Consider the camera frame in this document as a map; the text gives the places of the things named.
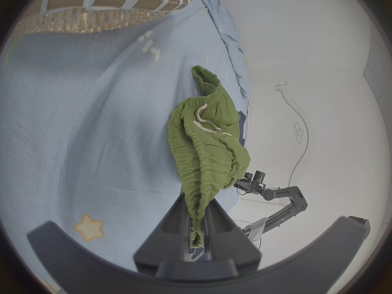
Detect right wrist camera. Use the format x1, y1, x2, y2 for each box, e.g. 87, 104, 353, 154
245, 170, 266, 185

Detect round woven basket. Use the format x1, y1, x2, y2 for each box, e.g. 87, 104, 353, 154
12, 0, 194, 35

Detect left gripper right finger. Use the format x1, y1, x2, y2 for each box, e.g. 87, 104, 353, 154
204, 196, 263, 277

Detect green shorts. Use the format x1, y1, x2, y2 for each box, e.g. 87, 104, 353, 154
167, 65, 252, 249

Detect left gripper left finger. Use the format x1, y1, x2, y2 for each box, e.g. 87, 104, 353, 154
133, 193, 196, 276

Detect pale blue quilt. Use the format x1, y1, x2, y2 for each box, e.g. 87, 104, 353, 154
193, 0, 251, 99

